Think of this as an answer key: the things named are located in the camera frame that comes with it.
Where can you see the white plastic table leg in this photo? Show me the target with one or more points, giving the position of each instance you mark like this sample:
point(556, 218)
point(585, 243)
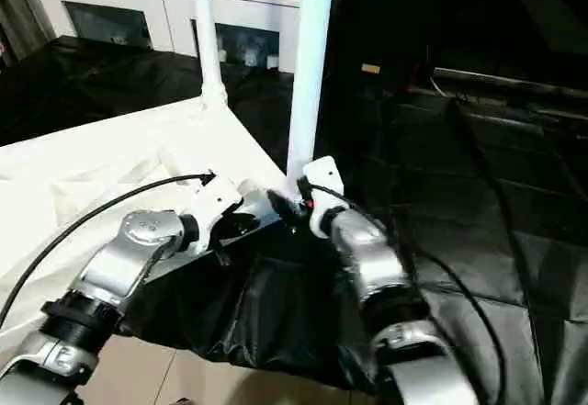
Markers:
point(206, 33)
point(312, 56)

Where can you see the white plastic table top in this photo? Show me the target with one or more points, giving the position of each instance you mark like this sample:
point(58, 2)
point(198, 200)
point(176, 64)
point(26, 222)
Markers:
point(92, 157)

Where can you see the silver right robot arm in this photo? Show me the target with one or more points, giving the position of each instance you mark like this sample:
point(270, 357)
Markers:
point(376, 258)

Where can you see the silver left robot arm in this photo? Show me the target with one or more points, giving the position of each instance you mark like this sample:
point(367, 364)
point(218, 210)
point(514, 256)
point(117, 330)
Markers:
point(119, 258)

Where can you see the black work mat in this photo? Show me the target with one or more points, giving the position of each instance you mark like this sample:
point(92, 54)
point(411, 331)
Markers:
point(436, 239)

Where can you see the white patterned jug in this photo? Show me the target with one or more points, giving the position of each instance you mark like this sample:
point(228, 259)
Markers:
point(250, 53)

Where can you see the small gold label plate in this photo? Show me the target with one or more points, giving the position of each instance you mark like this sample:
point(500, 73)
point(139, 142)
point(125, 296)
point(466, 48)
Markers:
point(370, 68)

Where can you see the white sideboard cabinet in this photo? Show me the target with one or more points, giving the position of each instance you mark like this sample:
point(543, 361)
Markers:
point(138, 10)

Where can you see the grey curtain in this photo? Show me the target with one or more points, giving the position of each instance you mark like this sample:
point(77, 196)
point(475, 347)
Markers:
point(23, 10)

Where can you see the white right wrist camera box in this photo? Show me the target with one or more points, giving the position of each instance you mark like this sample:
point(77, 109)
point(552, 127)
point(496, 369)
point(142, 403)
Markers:
point(324, 180)

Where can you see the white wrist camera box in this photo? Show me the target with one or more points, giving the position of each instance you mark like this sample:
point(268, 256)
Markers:
point(216, 198)
point(324, 180)

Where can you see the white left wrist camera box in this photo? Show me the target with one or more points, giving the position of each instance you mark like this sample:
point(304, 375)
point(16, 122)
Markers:
point(216, 198)

